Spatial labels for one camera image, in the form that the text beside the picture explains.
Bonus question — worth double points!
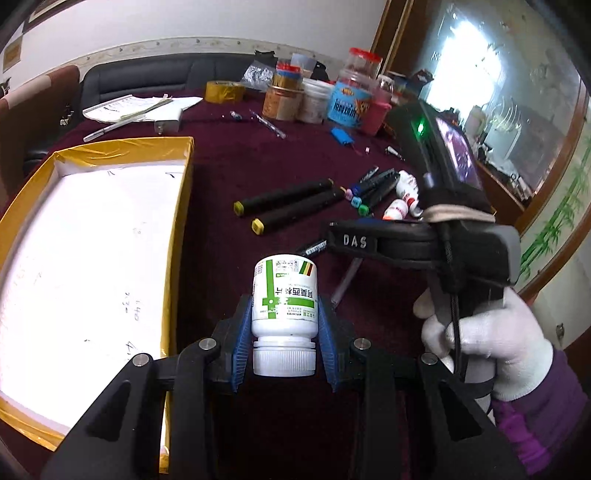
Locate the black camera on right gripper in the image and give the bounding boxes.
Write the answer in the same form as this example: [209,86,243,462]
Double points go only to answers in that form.
[386,100,495,222]

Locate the white bottle orange cap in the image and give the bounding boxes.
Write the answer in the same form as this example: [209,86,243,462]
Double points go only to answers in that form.
[382,199,409,221]

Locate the white medicine bottle green label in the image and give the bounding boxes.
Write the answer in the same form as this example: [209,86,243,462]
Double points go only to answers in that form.
[252,254,318,378]

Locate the gold tape roll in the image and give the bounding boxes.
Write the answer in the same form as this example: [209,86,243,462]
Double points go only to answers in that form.
[204,81,245,105]

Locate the black leather sofa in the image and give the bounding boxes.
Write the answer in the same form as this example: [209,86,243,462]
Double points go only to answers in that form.
[24,51,276,172]

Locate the purple sleeved right forearm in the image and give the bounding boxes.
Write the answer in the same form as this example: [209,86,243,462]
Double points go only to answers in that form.
[492,351,590,479]

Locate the orange labelled jar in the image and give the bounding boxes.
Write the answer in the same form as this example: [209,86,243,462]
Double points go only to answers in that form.
[263,86,304,122]

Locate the nail clipper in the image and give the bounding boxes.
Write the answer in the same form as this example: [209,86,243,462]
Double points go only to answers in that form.
[386,146,404,160]

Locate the black marker blue cap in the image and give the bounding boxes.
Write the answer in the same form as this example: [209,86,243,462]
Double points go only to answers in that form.
[349,168,397,197]

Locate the white papers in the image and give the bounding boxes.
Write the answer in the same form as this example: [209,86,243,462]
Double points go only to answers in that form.
[82,95,202,124]

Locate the clear syringe pen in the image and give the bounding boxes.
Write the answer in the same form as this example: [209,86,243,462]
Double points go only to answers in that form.
[250,110,287,139]

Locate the white charger plug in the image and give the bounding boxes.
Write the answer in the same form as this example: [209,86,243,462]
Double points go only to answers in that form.
[153,119,181,135]

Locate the brown armchair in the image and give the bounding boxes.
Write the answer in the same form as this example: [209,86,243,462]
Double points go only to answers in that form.
[1,65,80,206]

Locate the black barcode pen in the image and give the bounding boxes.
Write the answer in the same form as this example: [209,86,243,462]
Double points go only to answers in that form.
[294,239,328,258]

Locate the white gloved right hand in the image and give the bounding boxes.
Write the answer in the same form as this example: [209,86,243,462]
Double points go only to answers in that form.
[411,286,554,403]

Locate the white bottle red label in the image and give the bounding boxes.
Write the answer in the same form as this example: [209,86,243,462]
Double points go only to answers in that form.
[396,170,419,213]

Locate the black marker yellow caps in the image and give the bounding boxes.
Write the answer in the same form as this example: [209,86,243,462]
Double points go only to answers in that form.
[232,178,334,217]

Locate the black marker yellow-white cap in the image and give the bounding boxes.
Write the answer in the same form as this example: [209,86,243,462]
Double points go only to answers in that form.
[252,187,346,236]

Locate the red-lid clear jar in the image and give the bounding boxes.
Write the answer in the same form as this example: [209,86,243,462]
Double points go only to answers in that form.
[345,47,383,79]

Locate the blue battery pack with wire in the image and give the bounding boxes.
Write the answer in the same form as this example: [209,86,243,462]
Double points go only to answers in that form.
[331,127,370,156]

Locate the white plastic tub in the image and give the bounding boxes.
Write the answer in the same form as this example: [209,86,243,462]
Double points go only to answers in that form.
[297,79,334,124]

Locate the wooden brick-pattern cabinet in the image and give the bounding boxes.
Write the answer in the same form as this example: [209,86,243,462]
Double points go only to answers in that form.
[476,160,525,225]

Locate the black marker cyan cap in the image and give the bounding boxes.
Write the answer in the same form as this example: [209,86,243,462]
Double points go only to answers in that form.
[349,181,384,209]

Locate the black marker green cap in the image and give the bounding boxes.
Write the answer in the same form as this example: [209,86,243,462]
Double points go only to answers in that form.
[358,175,400,217]

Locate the gold-taped white box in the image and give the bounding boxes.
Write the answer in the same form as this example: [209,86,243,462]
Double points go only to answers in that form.
[1,137,194,479]

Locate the stacked coloured tape rolls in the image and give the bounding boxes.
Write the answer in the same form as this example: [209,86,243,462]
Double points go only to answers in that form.
[271,62,301,90]

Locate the white pen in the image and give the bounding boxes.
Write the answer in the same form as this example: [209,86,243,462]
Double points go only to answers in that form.
[83,97,173,143]

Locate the black marker pink cap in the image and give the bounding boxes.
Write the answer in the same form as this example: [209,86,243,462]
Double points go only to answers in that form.
[345,165,380,201]

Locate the clear-capped black gel pen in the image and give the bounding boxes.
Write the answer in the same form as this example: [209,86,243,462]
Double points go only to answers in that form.
[331,258,363,309]

